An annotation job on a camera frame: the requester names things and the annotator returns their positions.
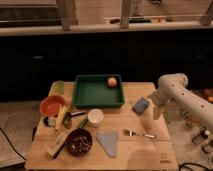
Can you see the green cucumber toy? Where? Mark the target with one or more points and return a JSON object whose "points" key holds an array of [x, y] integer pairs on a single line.
{"points": [[82, 123]]}

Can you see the metal ladle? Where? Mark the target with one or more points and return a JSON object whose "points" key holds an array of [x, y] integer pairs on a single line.
{"points": [[67, 119]]}

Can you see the blue sponge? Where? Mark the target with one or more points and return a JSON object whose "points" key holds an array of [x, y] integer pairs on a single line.
{"points": [[141, 105]]}

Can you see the grey triangular cloth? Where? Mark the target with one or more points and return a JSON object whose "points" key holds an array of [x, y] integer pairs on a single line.
{"points": [[108, 142]]}

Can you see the orange round fruit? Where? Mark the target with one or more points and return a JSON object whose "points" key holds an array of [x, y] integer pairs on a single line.
{"points": [[111, 82]]}

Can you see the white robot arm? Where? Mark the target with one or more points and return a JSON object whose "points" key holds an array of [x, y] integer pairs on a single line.
{"points": [[173, 86]]}

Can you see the dark bowl with food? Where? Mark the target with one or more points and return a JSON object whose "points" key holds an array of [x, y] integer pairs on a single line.
{"points": [[78, 142]]}

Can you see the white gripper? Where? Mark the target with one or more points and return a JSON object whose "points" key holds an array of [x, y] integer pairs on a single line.
{"points": [[157, 112]]}

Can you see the yellow banana toy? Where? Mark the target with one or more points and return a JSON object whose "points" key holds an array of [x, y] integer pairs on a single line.
{"points": [[61, 115]]}

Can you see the silver fork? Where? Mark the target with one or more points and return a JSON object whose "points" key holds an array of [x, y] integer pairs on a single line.
{"points": [[133, 133]]}

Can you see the white paper cup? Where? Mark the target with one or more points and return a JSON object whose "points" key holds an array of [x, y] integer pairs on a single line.
{"points": [[95, 117]]}

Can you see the green plastic tray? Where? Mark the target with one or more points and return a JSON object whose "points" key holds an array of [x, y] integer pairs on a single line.
{"points": [[92, 91]]}

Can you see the wooden block brush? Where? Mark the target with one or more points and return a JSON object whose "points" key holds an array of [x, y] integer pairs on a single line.
{"points": [[56, 145]]}

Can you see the orange plastic bowl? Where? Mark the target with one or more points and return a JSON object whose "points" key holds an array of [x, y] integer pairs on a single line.
{"points": [[50, 105]]}

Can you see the translucent green cup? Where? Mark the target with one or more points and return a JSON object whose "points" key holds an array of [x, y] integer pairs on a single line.
{"points": [[58, 87]]}

